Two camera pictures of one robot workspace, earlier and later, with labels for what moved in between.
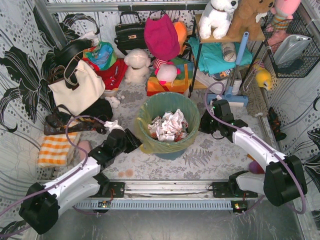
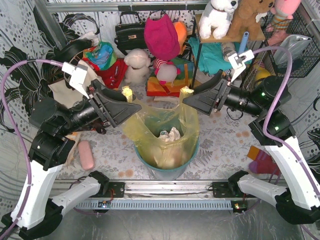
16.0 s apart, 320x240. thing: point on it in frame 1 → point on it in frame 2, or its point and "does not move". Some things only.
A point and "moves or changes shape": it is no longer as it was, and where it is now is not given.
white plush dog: x=216 y=18 does not move
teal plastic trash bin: x=155 y=106 → x=167 y=174
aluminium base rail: x=166 y=195 does not move
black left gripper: x=133 y=141 → x=99 y=103
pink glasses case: x=86 y=145 does not move
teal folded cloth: x=211 y=55 does not move
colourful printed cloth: x=103 y=54 does not move
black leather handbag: x=130 y=36 does not move
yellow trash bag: x=155 y=105 moves or changes shape
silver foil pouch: x=289 y=48 does not move
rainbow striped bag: x=182 y=83 does not move
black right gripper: x=206 y=122 → x=220 y=93
